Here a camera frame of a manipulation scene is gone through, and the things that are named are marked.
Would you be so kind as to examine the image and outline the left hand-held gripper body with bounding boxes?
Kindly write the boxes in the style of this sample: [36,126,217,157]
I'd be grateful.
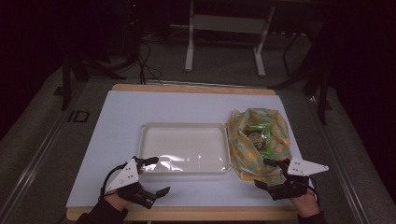
[105,156,157,210]

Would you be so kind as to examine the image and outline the black stand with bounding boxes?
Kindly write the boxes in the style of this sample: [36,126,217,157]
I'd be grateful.
[268,29,333,126]
[51,54,128,112]

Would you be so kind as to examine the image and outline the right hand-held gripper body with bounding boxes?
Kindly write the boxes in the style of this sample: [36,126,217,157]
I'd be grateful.
[268,157,330,202]

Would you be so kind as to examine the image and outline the black floor cables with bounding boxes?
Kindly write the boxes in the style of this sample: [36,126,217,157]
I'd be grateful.
[135,38,163,86]

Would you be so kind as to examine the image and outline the person's right hand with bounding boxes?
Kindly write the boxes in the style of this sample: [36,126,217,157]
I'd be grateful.
[289,188,321,218]

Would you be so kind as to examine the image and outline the person's left hand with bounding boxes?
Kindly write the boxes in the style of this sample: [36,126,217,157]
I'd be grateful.
[103,186,134,213]

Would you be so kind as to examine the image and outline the metal floor rail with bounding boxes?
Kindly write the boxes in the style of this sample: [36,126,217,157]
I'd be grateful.
[306,94,372,224]
[0,104,74,220]

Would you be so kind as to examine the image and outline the black floor bracket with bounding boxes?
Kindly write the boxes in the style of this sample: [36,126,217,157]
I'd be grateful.
[67,109,91,123]

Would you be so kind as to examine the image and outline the white metal stand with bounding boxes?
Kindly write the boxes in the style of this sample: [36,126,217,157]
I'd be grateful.
[184,0,276,78]

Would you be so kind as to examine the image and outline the green snack packet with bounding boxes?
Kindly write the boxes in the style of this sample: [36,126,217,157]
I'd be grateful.
[242,121,273,159]

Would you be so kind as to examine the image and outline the wooden table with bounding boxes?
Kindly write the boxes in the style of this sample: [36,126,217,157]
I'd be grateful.
[65,82,301,223]

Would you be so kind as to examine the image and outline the white table mat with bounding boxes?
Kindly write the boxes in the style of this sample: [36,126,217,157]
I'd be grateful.
[65,90,314,209]

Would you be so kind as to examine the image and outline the white plastic tray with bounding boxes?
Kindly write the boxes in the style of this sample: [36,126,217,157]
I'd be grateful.
[137,121,233,175]

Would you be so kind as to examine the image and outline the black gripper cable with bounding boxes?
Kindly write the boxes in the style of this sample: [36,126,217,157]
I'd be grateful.
[98,161,128,201]
[308,176,321,204]

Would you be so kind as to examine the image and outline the yellow teal patterned cloth bag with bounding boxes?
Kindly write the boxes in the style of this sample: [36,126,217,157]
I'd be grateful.
[226,106,293,187]

